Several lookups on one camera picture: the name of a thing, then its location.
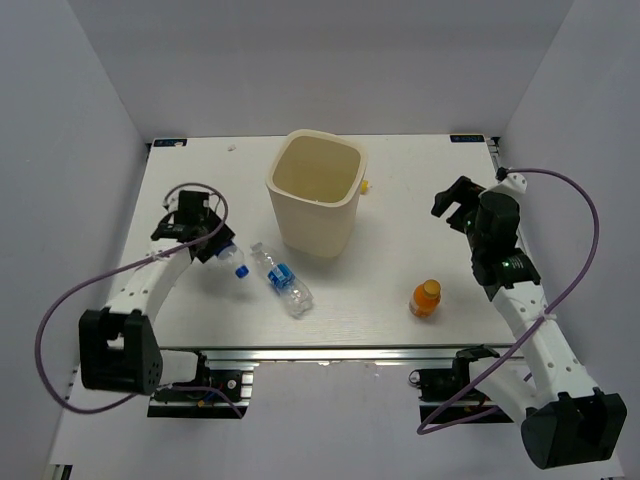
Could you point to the left blue corner label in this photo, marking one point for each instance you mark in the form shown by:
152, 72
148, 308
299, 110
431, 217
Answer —
169, 143

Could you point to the aluminium table rail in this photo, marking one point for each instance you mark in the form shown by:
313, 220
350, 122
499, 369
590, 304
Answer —
398, 355

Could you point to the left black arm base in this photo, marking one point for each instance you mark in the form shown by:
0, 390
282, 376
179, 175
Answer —
221, 389

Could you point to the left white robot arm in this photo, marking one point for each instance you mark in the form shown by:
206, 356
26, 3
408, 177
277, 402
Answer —
119, 351

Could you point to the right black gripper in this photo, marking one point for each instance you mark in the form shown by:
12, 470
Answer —
462, 191

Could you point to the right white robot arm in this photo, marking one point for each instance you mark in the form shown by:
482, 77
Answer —
563, 415

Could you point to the cream plastic bin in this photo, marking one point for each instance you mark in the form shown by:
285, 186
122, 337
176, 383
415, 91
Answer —
314, 185

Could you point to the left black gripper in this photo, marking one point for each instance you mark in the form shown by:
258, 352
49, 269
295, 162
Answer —
225, 235

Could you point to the small blue-label water bottle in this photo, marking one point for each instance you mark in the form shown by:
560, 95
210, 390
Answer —
232, 258

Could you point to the orange juice bottle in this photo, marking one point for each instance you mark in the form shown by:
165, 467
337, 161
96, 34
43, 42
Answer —
425, 298

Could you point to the right blue corner label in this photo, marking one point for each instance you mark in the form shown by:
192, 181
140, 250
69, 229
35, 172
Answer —
466, 138

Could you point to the blue corner label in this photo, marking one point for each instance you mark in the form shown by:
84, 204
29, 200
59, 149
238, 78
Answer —
169, 143
466, 138

